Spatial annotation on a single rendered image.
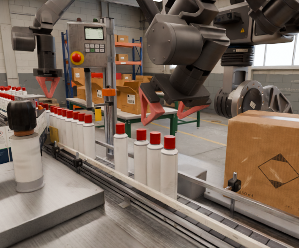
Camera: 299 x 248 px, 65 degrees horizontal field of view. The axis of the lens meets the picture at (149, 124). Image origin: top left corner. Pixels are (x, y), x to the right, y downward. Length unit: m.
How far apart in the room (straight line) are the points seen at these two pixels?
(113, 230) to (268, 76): 6.02
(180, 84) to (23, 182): 0.64
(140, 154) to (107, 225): 0.23
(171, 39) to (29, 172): 0.68
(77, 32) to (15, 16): 7.65
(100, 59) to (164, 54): 0.80
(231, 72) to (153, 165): 0.54
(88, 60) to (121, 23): 8.82
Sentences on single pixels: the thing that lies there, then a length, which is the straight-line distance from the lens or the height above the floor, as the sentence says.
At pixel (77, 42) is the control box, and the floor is 1.39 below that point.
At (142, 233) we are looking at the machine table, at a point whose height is 0.83.
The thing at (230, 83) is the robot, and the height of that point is 1.22.
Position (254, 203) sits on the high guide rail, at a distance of 0.65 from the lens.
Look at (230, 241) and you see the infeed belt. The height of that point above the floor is 0.88.
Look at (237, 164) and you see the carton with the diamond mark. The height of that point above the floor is 0.98.
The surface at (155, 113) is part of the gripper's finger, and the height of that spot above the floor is 1.20.
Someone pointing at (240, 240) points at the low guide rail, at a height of 0.90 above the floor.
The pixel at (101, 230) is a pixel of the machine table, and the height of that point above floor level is 0.83.
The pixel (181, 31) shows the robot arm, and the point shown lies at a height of 1.32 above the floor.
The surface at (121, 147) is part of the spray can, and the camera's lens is 0.85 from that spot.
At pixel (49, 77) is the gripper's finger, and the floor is 1.25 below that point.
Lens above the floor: 1.27
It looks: 13 degrees down
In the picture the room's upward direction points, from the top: straight up
